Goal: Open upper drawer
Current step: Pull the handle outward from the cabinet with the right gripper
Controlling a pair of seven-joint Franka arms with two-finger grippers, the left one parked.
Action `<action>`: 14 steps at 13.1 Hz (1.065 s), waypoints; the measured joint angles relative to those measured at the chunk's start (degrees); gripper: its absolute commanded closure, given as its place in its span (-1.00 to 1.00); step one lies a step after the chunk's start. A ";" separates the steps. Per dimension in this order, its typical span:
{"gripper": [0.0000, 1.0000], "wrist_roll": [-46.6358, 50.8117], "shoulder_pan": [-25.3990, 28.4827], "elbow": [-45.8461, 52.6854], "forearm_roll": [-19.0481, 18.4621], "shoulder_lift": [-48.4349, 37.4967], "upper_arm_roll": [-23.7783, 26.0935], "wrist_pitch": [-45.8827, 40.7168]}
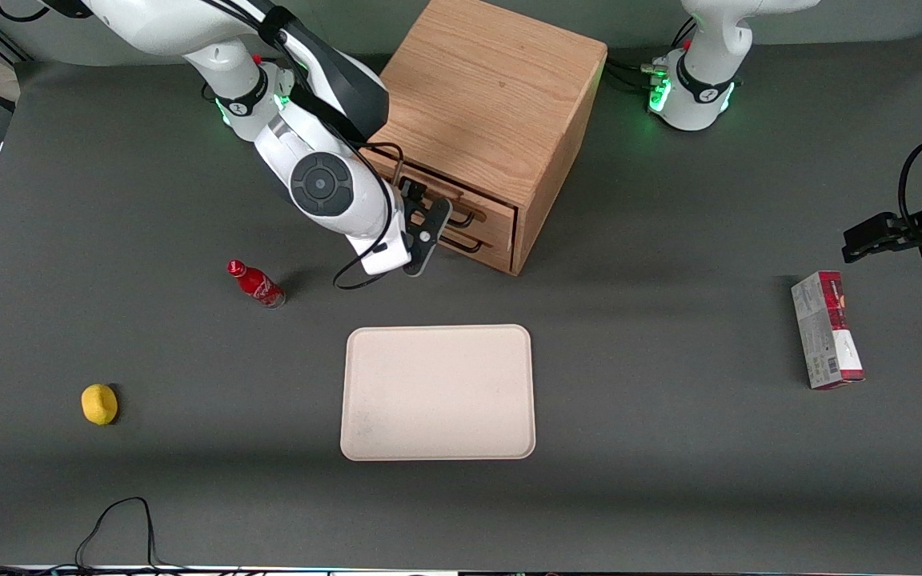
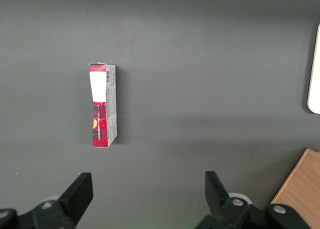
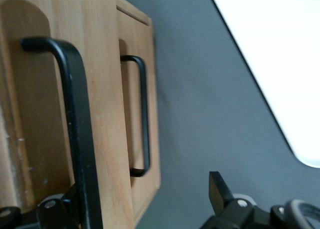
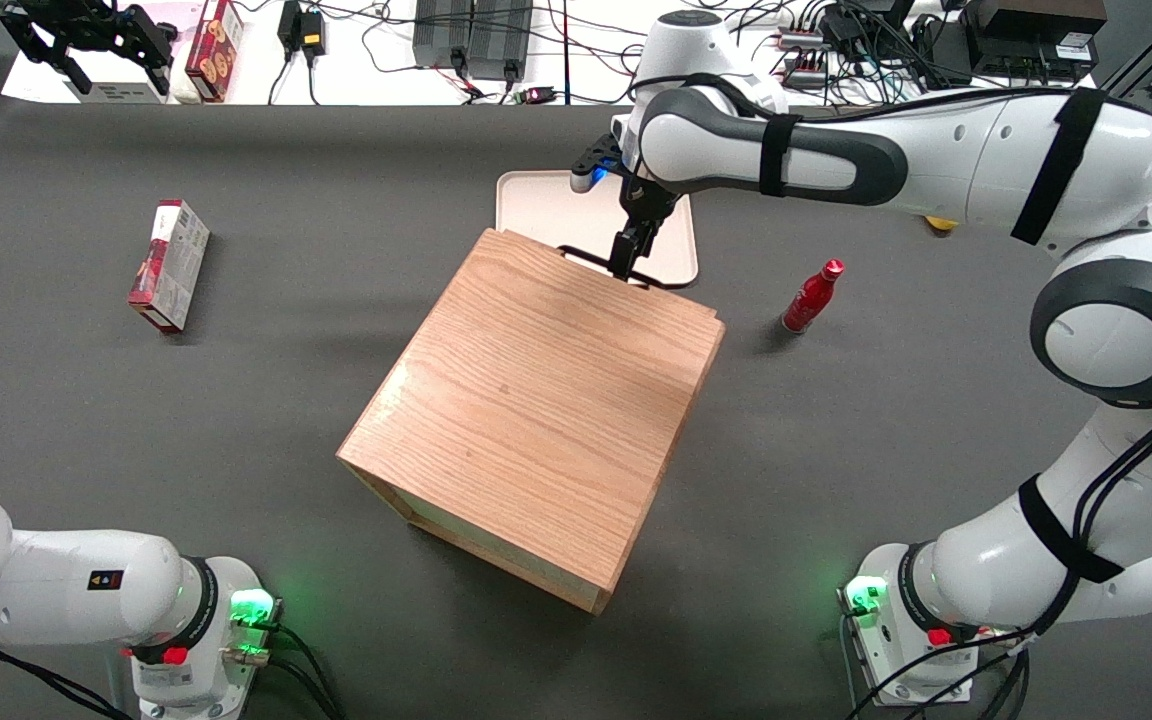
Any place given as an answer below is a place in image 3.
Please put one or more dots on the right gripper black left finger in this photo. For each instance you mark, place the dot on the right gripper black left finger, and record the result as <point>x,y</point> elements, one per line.
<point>55,214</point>

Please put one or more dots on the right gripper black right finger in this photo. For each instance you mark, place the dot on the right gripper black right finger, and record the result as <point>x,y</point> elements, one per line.
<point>225,201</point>

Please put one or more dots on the cream plastic tray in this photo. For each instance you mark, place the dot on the cream plastic tray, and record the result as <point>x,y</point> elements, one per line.
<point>280,51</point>

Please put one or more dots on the wooden drawer cabinet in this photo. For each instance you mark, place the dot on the wooden drawer cabinet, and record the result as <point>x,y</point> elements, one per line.
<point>155,101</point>

